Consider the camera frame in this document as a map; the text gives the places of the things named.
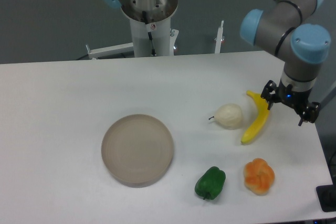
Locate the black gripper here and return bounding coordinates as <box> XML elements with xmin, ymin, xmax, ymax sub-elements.
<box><xmin>260</xmin><ymin>80</ymin><xmax>321</xmax><ymax>126</ymax></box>

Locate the yellow banana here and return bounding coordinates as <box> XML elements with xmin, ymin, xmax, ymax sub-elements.
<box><xmin>240</xmin><ymin>90</ymin><xmax>269</xmax><ymax>145</ymax></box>

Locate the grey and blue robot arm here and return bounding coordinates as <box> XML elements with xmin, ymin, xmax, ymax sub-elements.
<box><xmin>104</xmin><ymin>0</ymin><xmax>331</xmax><ymax>123</ymax></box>

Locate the white pear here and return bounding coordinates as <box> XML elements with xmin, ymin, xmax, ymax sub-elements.
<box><xmin>208</xmin><ymin>103</ymin><xmax>243</xmax><ymax>129</ymax></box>

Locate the orange knotted bread roll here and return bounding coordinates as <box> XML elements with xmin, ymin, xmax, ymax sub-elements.
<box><xmin>243</xmin><ymin>158</ymin><xmax>275</xmax><ymax>195</ymax></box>

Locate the black box at table edge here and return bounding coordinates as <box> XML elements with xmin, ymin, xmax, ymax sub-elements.
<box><xmin>316</xmin><ymin>185</ymin><xmax>335</xmax><ymax>212</ymax></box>

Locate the green bell pepper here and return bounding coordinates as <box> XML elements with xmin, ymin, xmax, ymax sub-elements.
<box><xmin>194</xmin><ymin>166</ymin><xmax>226</xmax><ymax>200</ymax></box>

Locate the beige round plate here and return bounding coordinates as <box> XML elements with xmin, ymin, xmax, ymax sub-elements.
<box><xmin>101</xmin><ymin>114</ymin><xmax>174</xmax><ymax>187</ymax></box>

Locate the grey metal frame bar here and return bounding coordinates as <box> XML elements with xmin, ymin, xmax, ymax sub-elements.
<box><xmin>318</xmin><ymin>81</ymin><xmax>336</xmax><ymax>112</ymax></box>

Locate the white right support bracket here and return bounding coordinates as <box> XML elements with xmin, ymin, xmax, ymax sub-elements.
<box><xmin>214</xmin><ymin>20</ymin><xmax>225</xmax><ymax>54</ymax></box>

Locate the white support bracket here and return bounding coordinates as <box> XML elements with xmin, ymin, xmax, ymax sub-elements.
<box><xmin>214</xmin><ymin>20</ymin><xmax>225</xmax><ymax>54</ymax></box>
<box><xmin>86</xmin><ymin>42</ymin><xmax>133</xmax><ymax>59</ymax></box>

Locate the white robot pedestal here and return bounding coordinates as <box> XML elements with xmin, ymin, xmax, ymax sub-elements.
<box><xmin>121</xmin><ymin>0</ymin><xmax>178</xmax><ymax>57</ymax></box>

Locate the white left support bracket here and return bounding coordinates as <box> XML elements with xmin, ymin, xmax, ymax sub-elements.
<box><xmin>86</xmin><ymin>42</ymin><xmax>133</xmax><ymax>59</ymax></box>

